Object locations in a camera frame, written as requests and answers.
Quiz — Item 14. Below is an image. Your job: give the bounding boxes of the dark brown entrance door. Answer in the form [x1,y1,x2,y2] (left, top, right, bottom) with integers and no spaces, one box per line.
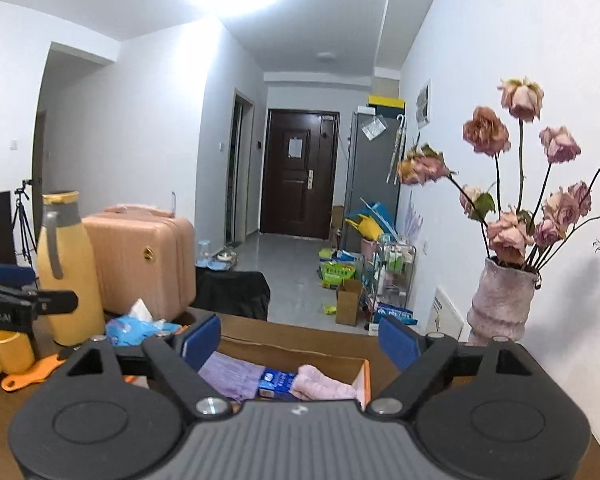
[260,110,340,240]

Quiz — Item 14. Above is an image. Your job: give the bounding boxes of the yellow watering can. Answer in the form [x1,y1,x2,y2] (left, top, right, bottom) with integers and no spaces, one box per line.
[344,214,384,242]

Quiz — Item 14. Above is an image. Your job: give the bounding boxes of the camera tripod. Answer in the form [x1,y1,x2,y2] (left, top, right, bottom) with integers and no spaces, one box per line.
[12,179,38,266]

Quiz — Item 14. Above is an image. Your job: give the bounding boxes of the orange strap band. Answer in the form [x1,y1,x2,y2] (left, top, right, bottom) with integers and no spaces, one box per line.
[1,353,67,392]

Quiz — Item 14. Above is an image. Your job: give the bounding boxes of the green basket on floor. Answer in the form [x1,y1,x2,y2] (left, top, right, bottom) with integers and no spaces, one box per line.
[320,261,356,289]

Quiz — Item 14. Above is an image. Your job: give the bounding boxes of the purple textured vase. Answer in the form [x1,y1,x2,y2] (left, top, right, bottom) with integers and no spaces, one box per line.
[467,259,541,346]

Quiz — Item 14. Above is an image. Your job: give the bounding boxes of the dried pink roses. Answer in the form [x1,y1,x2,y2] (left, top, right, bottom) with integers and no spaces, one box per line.
[396,77,600,276]

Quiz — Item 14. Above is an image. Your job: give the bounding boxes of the red orange cardboard box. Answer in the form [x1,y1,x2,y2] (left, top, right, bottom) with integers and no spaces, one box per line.
[124,334,373,411]

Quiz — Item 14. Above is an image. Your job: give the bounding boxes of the yellow ceramic mug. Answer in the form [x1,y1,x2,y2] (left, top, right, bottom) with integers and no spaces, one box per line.
[0,330,35,375]

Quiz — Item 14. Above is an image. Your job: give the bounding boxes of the lilac knit pouch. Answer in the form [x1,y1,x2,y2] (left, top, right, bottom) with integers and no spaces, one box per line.
[198,352,265,403]

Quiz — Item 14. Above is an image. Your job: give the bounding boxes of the pink ribbed suitcase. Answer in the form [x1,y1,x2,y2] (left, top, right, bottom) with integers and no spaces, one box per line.
[82,205,196,321]

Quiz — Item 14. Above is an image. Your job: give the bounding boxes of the yellow thermos jug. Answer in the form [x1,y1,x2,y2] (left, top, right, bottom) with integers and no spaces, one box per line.
[36,191,105,347]

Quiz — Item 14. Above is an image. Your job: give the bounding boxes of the wire storage rack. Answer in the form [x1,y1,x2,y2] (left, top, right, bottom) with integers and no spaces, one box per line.
[366,237,417,324]

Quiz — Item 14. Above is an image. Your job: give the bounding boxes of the yellow box on refrigerator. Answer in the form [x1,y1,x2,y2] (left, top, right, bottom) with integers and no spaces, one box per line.
[367,94,406,110]

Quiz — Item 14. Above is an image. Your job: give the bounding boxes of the lilac fluffy headband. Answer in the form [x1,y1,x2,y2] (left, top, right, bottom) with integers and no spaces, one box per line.
[289,364,364,402]

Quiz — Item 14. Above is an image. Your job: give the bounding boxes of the blue tissue pack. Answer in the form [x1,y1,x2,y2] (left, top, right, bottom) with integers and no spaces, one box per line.
[105,299,182,347]

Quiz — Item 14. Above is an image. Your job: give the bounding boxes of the grey refrigerator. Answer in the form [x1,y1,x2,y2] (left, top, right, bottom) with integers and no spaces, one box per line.
[344,113,400,223]

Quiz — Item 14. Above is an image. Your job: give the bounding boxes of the blue small tissue packet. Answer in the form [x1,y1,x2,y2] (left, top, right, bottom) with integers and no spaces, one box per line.
[257,367,296,401]

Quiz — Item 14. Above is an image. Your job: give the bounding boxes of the small brown cardboard box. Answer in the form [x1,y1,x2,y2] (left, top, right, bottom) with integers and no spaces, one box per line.
[336,278,363,326]

